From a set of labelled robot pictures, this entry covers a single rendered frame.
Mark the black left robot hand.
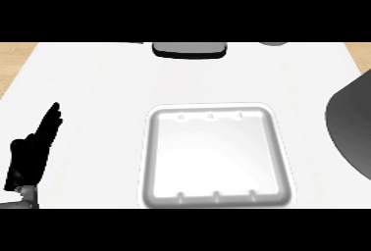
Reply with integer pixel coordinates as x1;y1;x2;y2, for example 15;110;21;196
4;102;66;192

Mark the white tray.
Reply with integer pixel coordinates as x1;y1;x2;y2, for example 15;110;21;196
138;103;296;209

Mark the grey black-rimmed appliance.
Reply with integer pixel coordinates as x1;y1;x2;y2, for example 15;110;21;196
151;42;230;60

